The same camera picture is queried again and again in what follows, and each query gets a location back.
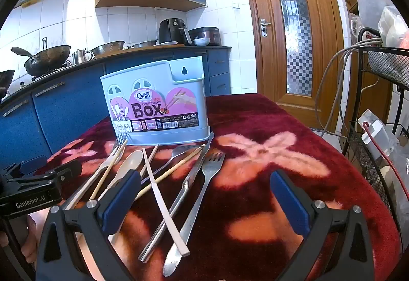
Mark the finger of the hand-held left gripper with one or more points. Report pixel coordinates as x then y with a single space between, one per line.
65 170
33 163

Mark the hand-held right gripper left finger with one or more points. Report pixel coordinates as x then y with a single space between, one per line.
123 201

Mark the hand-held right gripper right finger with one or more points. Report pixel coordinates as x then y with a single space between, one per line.
289 204

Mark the cream plastic spoon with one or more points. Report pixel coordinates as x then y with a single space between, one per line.
127 165

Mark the white chopstick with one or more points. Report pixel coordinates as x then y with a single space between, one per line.
159 197

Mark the steel fork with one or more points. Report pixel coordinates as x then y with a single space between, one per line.
204 185
105 165

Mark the steel spoon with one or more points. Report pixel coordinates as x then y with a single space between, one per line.
182 150

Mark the light blue chopstick box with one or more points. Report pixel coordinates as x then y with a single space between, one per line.
153 98

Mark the person's left hand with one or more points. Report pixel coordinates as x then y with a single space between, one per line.
29 236

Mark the wooden chopstick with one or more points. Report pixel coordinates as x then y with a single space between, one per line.
108 169
151 158
172 170

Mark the steel knife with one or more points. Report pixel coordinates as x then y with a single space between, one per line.
179 201

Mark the blue counter cabinets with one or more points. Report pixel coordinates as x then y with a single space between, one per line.
70 108

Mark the dark frying pan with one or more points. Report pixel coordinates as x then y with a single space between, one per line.
5 79

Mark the red floral blanket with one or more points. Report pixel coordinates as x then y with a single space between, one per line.
255 121

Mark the black wok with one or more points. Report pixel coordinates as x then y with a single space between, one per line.
48 60

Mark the white power strip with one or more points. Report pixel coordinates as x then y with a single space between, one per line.
377 135

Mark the steel kettle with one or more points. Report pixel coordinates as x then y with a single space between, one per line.
80 57

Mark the steel colander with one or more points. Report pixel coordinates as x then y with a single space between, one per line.
107 48

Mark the wooden door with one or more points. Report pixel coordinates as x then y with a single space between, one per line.
265 76

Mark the steel bowl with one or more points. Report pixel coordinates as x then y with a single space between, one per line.
143 43

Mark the black air fryer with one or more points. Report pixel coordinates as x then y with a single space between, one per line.
171 31

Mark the small white bowl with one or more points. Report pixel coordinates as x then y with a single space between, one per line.
201 41

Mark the white plastic bag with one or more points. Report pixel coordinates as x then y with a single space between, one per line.
391 25

